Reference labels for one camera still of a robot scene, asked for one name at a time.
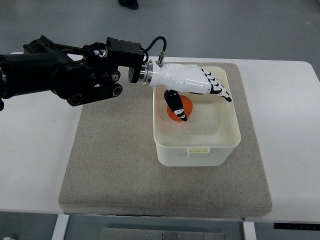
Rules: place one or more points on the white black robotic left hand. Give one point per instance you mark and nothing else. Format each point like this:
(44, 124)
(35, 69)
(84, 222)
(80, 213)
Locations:
(181, 78)

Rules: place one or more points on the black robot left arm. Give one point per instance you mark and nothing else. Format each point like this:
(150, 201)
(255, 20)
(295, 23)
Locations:
(79, 75)

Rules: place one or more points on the white right table leg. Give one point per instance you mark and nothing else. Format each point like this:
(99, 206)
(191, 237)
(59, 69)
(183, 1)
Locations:
(249, 230)

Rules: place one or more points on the grey foam mat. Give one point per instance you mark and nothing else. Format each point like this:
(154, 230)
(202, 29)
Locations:
(113, 168)

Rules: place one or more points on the orange fruit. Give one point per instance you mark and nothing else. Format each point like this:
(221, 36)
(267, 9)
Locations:
(188, 108)

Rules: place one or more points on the dark shoe on floor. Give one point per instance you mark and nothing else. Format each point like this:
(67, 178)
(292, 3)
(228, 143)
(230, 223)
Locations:
(130, 4)

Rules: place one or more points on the white table leg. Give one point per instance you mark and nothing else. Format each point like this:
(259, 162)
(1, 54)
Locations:
(60, 228)
(249, 230)

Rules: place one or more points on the white plastic storage box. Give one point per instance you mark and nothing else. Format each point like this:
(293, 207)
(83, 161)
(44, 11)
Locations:
(209, 135)

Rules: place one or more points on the white left table leg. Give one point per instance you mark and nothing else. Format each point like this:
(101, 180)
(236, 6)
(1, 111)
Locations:
(60, 228)

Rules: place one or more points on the black table control panel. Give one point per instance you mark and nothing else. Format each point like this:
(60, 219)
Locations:
(297, 226)

